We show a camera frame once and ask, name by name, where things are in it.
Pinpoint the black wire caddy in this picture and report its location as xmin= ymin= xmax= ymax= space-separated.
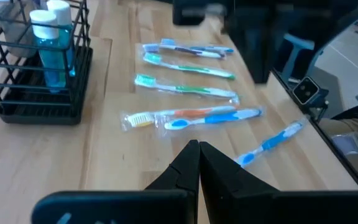
xmin=0 ymin=0 xmax=93 ymax=126

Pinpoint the small black stereo camera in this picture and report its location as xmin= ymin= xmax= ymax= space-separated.
xmin=291 ymin=76 xmax=329 ymax=121

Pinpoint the blue mouthwash bottle white cap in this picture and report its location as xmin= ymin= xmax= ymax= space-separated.
xmin=29 ymin=9 xmax=67 ymax=94
xmin=46 ymin=0 xmax=76 ymax=78

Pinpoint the pale blue stool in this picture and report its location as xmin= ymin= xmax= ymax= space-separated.
xmin=280 ymin=32 xmax=316 ymax=83

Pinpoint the blue toothbrush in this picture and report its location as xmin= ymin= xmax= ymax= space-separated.
xmin=162 ymin=106 xmax=264 ymax=131
xmin=233 ymin=118 xmax=307 ymax=168
xmin=161 ymin=37 xmax=235 ymax=54

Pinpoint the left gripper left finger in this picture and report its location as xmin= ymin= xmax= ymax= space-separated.
xmin=31 ymin=139 xmax=201 ymax=224

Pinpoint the clear badge holder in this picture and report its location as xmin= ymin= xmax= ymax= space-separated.
xmin=333 ymin=133 xmax=358 ymax=156

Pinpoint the purple toothbrush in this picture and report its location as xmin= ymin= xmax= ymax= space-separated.
xmin=142 ymin=43 xmax=226 ymax=59

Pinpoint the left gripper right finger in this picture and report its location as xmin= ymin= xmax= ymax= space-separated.
xmin=200 ymin=141 xmax=358 ymax=224

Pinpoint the green toothbrush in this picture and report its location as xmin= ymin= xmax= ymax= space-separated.
xmin=142 ymin=52 xmax=236 ymax=80
xmin=134 ymin=73 xmax=241 ymax=105

